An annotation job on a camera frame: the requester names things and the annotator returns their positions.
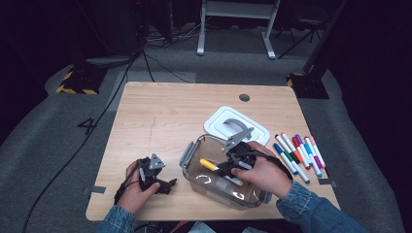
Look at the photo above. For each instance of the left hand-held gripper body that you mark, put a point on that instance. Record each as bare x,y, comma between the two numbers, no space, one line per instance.
152,170

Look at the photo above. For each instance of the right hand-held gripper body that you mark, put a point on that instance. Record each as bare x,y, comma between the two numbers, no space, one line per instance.
238,137

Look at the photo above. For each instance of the yellow marker pen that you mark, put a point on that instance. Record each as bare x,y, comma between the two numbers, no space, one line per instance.
209,165

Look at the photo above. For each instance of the clear plastic storage box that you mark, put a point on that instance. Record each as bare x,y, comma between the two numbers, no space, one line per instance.
213,191

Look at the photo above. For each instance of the dark green marker pen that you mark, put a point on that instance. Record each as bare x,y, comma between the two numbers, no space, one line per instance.
281,142

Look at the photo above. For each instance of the red marker pen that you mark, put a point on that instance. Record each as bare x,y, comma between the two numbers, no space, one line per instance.
295,141

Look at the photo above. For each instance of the light blue marker pen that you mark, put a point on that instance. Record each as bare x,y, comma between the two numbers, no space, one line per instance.
307,149

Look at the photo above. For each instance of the peach marker pen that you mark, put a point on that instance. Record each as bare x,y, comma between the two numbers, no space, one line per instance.
312,141

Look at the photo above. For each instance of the purple marker pen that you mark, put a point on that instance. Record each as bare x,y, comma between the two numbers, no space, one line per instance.
318,161

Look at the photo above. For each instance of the person's left hand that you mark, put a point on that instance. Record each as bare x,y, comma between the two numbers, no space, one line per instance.
132,197

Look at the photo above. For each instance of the person's right hand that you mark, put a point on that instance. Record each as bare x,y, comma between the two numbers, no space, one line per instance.
265,174

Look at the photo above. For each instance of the person's left leg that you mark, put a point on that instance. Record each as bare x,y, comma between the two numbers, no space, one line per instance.
200,228

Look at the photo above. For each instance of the person's leg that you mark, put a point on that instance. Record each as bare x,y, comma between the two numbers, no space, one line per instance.
254,230
200,228

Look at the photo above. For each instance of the grey tape strip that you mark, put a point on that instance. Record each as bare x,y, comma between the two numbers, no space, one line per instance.
327,182
97,190

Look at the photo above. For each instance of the person's right leg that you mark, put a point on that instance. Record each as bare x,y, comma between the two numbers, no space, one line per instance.
254,230

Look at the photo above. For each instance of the black stand with striped base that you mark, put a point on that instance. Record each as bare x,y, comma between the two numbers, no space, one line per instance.
311,85
84,82

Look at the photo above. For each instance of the black tripod stand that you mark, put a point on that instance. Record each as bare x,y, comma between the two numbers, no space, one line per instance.
309,22

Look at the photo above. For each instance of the white desk frame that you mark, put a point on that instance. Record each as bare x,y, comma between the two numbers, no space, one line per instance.
238,9

